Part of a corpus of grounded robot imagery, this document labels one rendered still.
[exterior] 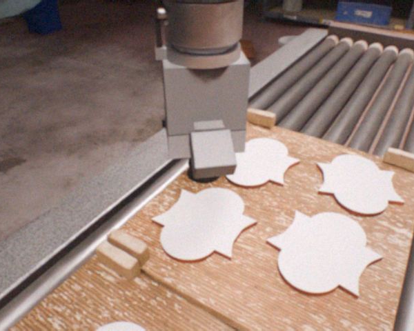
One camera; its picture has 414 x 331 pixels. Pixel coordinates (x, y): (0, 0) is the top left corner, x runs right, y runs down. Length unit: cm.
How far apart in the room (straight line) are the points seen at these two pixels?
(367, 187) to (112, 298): 40
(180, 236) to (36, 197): 173
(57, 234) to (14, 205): 161
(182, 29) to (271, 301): 30
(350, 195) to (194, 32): 36
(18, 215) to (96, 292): 166
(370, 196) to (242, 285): 25
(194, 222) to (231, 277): 10
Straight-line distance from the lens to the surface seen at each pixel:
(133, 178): 63
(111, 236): 48
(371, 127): 83
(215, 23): 33
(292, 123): 79
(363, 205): 57
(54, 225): 58
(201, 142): 36
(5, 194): 227
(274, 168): 60
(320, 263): 48
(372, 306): 47
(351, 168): 64
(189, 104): 36
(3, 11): 25
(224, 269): 46
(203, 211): 52
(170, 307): 43
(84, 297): 46
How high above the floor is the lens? 130
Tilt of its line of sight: 36 degrees down
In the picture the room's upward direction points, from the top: straight up
